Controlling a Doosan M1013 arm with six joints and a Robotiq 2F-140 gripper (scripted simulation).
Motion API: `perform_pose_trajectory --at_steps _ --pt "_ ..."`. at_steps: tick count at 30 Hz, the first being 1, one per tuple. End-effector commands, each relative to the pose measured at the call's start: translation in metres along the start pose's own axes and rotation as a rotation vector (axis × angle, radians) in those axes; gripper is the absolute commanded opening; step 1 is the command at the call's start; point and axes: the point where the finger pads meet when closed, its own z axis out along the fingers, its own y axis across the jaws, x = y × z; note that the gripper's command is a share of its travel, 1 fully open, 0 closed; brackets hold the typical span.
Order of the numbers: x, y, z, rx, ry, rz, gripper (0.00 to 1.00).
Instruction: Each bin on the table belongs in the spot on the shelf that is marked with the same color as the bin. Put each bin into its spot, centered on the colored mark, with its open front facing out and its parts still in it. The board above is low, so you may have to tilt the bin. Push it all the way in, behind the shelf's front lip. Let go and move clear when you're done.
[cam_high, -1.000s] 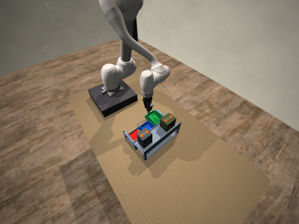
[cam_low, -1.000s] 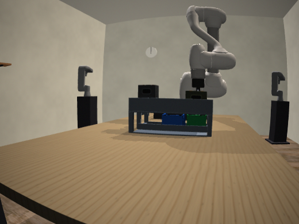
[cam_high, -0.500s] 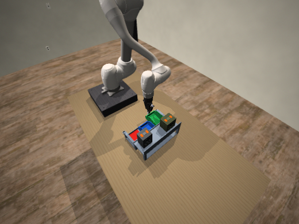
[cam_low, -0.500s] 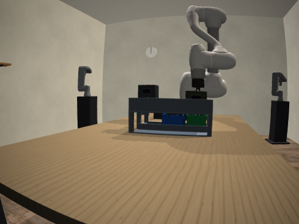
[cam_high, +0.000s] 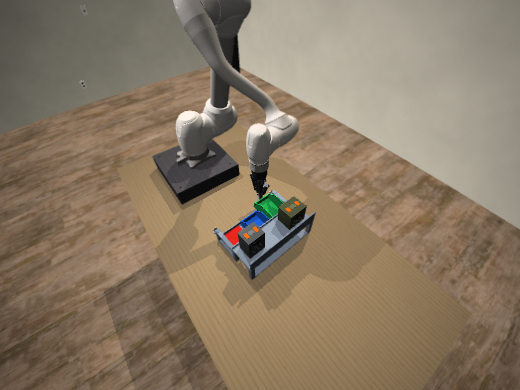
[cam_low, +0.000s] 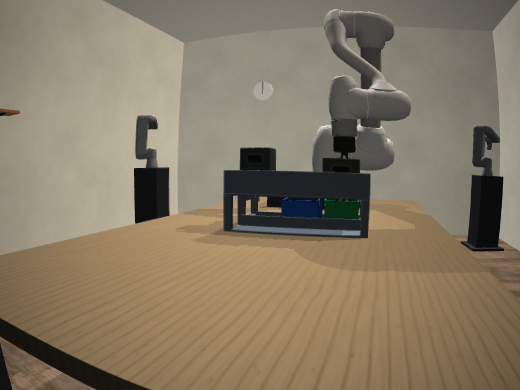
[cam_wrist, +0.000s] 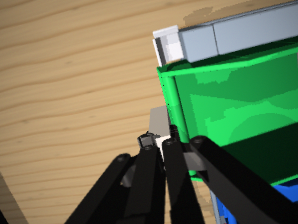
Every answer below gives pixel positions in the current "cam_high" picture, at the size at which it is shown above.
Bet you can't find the blue bin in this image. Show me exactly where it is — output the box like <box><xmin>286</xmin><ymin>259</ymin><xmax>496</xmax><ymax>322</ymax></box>
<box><xmin>240</xmin><ymin>211</ymin><xmax>269</xmax><ymax>228</ymax></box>

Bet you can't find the green bin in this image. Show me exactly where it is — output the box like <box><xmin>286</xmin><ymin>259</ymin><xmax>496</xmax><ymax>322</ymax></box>
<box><xmin>254</xmin><ymin>193</ymin><xmax>283</xmax><ymax>219</ymax></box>

